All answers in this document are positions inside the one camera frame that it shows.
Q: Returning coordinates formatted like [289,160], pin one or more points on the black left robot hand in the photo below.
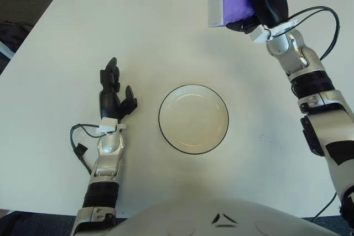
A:
[108,103]

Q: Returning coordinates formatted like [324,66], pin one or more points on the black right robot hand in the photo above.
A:
[271,1]

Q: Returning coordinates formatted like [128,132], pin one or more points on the purple tissue paper pack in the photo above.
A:
[235,1]

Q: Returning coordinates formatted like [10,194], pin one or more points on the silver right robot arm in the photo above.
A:
[332,114]

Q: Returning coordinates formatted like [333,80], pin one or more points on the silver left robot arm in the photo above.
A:
[107,164]

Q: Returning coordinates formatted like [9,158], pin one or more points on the white plate with black rim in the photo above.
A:
[193,120]

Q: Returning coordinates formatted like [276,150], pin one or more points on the black bag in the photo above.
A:
[11,34]

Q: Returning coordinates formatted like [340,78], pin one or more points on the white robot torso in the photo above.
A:
[179,219]

